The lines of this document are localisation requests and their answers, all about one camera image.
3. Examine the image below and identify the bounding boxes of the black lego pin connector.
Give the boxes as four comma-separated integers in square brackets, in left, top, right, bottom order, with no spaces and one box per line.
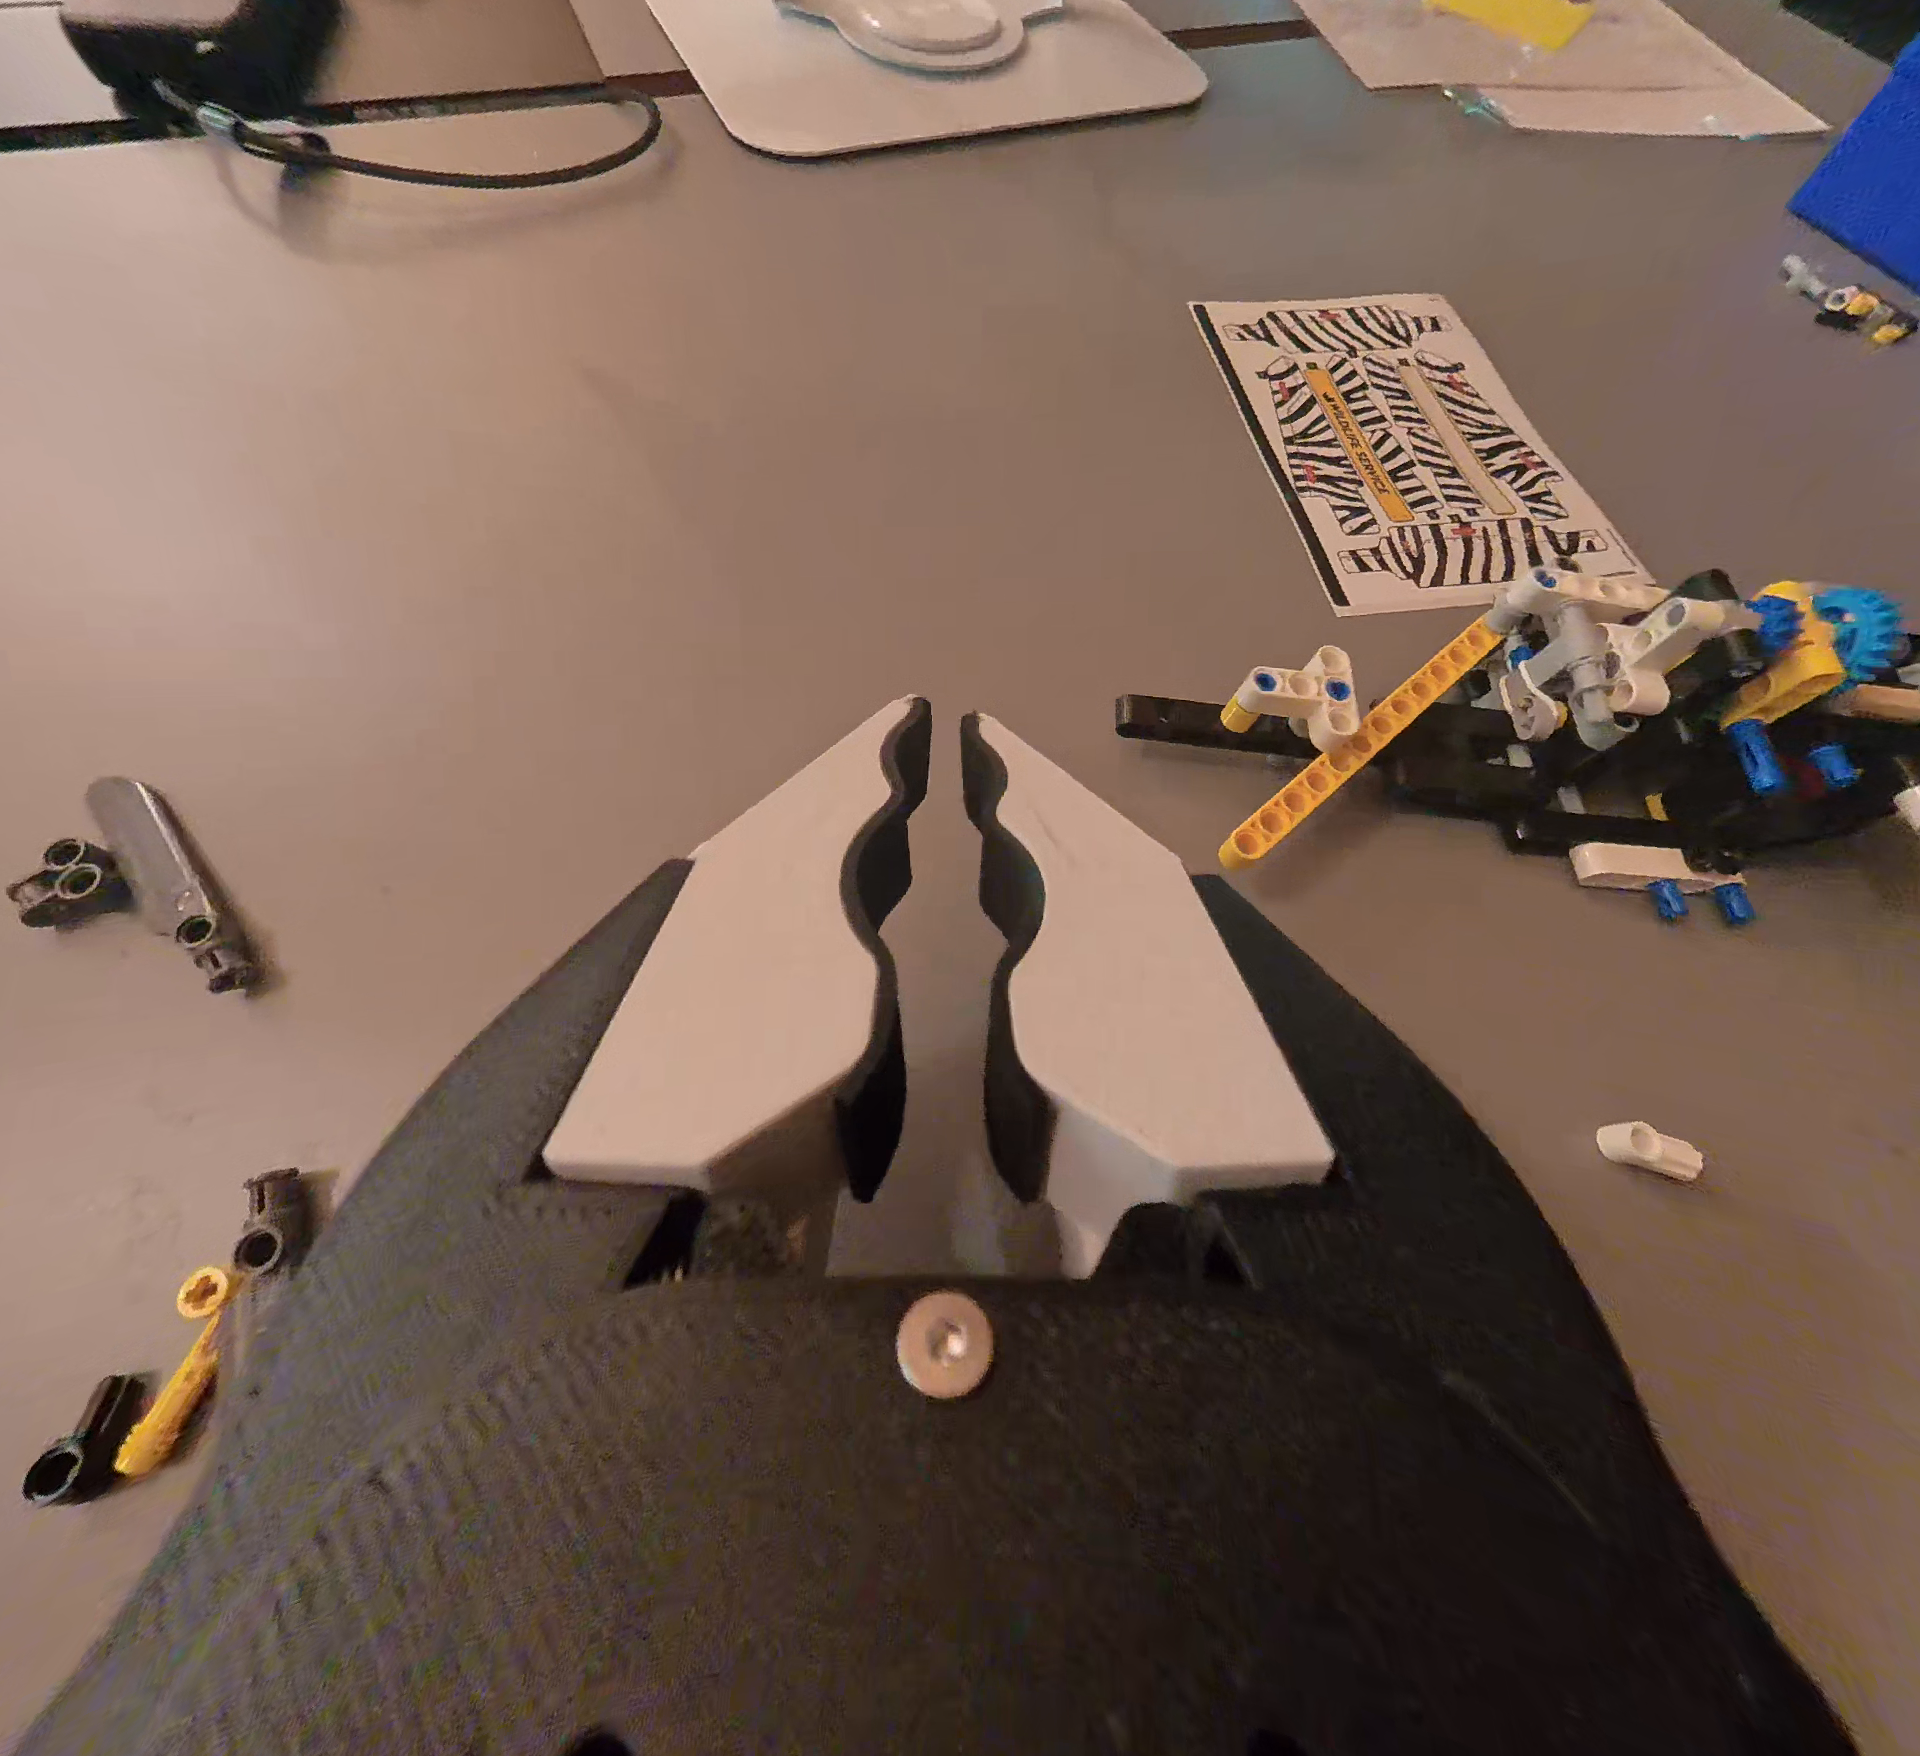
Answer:
[232,1167,324,1278]

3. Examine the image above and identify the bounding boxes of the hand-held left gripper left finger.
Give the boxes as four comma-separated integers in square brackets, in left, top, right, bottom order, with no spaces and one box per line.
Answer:
[541,695,936,1205]

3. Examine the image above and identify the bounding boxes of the zebra striped sticker sheet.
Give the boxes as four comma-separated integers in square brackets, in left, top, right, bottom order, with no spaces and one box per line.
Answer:
[1190,293,1652,618]

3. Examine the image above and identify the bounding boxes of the grey desk cable cover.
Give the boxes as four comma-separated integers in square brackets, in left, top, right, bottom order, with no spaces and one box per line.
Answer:
[322,0,604,109]

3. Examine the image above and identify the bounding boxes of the small white lego connector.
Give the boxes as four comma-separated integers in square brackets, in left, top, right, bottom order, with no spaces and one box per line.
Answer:
[1596,1120,1706,1183]

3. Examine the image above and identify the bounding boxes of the black lego vehicle assembly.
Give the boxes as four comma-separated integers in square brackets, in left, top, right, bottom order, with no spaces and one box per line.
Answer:
[1113,566,1920,926]

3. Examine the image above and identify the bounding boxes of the small black lego connector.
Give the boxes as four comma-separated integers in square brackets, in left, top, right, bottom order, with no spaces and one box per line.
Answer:
[6,838,119,928]

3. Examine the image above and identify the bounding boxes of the clear plastic parts bag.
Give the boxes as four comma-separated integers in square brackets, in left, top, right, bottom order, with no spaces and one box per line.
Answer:
[1185,0,1832,141]

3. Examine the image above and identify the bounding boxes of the black lego tube connector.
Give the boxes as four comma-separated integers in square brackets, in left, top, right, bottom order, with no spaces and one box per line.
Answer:
[22,1372,152,1506]

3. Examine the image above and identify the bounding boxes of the yellow lego piece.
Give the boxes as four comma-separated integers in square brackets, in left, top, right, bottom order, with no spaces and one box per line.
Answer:
[115,1265,242,1476]

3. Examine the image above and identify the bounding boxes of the flat yellow lego panel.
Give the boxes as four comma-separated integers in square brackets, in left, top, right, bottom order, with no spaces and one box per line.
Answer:
[1425,0,1596,60]

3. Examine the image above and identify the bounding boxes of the small loose lego pieces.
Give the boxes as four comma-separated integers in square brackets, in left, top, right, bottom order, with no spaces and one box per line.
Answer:
[1782,256,1920,349]

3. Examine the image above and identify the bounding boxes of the silver lego cylinder piece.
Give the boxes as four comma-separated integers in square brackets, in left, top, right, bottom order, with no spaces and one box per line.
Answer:
[84,776,257,995]

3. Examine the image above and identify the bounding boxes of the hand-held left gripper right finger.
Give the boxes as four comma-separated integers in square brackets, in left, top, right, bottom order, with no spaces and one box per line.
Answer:
[960,709,1337,1280]

